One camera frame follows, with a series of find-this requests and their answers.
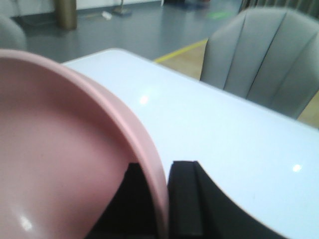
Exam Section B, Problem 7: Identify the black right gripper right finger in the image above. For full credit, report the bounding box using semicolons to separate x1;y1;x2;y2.
168;161;281;239

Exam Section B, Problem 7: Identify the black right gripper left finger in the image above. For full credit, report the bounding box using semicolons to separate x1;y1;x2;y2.
86;163;158;239

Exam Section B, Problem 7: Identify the pink plastic bowl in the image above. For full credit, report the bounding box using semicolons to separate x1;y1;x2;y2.
0;49;168;239

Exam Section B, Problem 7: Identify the grey upholstered chair left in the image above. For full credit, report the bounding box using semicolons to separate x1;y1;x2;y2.
200;7;319;119

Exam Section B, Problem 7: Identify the grey chair far left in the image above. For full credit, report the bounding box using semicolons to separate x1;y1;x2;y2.
0;14;27;51

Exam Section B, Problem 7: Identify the brass stanchion post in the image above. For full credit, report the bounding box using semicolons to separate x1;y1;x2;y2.
54;0;77;30

